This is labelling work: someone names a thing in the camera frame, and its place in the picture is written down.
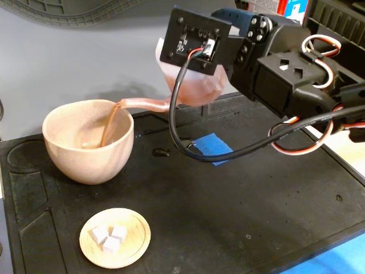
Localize blue tape patch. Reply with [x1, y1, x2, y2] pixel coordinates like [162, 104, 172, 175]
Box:
[189, 132, 233, 167]

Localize black slotted rack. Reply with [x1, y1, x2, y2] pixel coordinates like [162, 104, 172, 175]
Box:
[302, 0, 365, 86]

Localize red white black servo wires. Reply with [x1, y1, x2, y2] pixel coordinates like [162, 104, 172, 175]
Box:
[269, 104, 365, 156]
[301, 34, 342, 90]

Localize red white cardboard box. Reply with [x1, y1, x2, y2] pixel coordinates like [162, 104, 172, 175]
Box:
[248, 0, 309, 22]

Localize small white cube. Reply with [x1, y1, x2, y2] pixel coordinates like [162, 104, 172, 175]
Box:
[88, 225, 109, 245]
[102, 236, 121, 254]
[109, 224, 128, 242]

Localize beige ceramic bowl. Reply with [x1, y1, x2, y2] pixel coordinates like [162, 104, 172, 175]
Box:
[42, 99, 135, 186]

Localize small dark liquid puddle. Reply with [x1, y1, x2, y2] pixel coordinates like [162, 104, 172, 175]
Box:
[152, 147, 172, 158]

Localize translucent pink plastic kettle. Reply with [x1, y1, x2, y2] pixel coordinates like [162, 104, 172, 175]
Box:
[118, 37, 229, 115]

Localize black camera module plate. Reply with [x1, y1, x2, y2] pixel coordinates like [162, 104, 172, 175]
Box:
[159, 6, 232, 76]

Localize black silicone work mat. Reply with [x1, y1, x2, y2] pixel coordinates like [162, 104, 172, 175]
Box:
[0, 91, 365, 274]

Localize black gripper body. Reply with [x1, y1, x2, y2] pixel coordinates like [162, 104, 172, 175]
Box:
[211, 7, 279, 99]

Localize round wooden coaster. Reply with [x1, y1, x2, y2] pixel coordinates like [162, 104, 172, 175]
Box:
[78, 207, 151, 269]

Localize grey silicone mat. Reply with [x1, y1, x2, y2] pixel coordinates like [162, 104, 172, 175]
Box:
[0, 0, 249, 142]

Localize blue sheet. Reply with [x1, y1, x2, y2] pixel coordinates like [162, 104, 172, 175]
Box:
[287, 239, 365, 274]

